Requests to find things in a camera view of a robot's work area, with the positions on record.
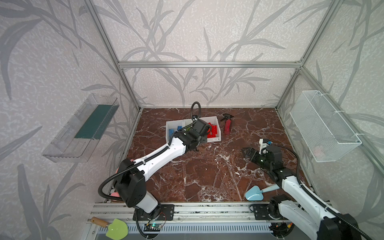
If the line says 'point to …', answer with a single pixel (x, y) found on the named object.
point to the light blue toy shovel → (255, 193)
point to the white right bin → (214, 121)
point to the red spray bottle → (227, 125)
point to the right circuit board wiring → (281, 229)
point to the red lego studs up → (211, 136)
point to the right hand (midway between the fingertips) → (246, 146)
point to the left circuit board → (152, 227)
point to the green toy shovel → (118, 230)
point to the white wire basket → (328, 133)
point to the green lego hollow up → (188, 128)
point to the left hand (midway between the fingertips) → (204, 131)
